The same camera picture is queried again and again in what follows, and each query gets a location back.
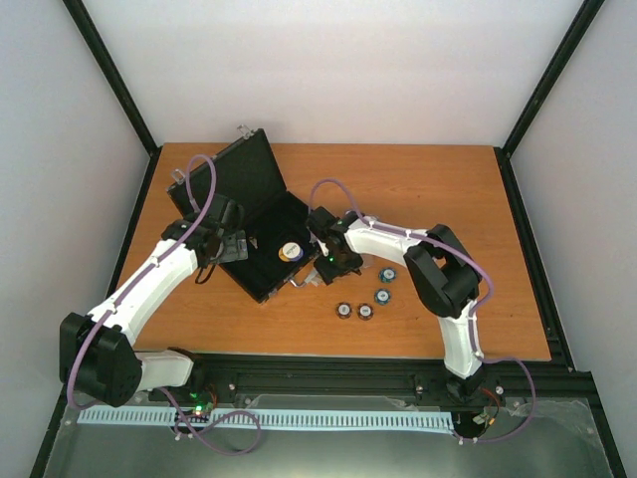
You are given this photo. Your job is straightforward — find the white slotted cable duct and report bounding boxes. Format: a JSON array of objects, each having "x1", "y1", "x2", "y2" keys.
[{"x1": 77, "y1": 405, "x2": 454, "y2": 434}]

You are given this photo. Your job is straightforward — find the black frame post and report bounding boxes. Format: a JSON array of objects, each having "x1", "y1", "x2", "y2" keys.
[
  {"x1": 61, "y1": 0, "x2": 161, "y2": 156},
  {"x1": 500, "y1": 0, "x2": 607, "y2": 155}
]

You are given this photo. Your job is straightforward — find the black left frame post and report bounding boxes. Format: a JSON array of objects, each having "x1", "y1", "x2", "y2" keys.
[{"x1": 61, "y1": 0, "x2": 161, "y2": 156}]

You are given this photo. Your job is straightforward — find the black aluminium frame rail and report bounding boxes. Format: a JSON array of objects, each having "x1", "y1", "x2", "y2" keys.
[{"x1": 64, "y1": 351, "x2": 596, "y2": 399}]

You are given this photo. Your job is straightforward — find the brown poker chip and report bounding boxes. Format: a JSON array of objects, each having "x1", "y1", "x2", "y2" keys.
[
  {"x1": 335, "y1": 302, "x2": 352, "y2": 320},
  {"x1": 356, "y1": 303, "x2": 374, "y2": 321}
]

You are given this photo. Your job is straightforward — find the blue poker chip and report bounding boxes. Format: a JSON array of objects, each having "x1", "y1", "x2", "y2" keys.
[
  {"x1": 374, "y1": 288, "x2": 391, "y2": 306},
  {"x1": 379, "y1": 267, "x2": 397, "y2": 284}
]

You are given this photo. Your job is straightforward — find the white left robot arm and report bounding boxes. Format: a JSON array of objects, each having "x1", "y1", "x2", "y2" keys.
[{"x1": 59, "y1": 194, "x2": 248, "y2": 407}]

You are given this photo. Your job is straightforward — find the clear acrylic disc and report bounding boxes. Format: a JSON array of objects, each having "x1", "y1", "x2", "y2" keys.
[{"x1": 360, "y1": 254, "x2": 374, "y2": 271}]

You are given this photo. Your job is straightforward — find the brown poker chip left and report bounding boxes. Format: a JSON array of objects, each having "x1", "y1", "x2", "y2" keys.
[{"x1": 335, "y1": 302, "x2": 352, "y2": 320}]

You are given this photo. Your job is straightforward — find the black poker set case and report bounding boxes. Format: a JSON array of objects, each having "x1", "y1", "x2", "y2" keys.
[{"x1": 165, "y1": 124, "x2": 324, "y2": 305}]

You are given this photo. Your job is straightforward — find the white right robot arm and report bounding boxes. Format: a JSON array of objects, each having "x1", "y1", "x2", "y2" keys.
[{"x1": 307, "y1": 207, "x2": 484, "y2": 402}]

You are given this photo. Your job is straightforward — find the blue small blind button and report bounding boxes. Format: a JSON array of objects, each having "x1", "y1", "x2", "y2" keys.
[{"x1": 279, "y1": 244, "x2": 292, "y2": 263}]

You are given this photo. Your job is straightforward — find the black right frame post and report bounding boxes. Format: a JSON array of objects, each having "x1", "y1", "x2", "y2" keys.
[{"x1": 500, "y1": 0, "x2": 607, "y2": 155}]

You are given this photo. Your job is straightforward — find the brown poker chip right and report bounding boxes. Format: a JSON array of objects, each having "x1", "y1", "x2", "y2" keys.
[{"x1": 356, "y1": 303, "x2": 374, "y2": 321}]

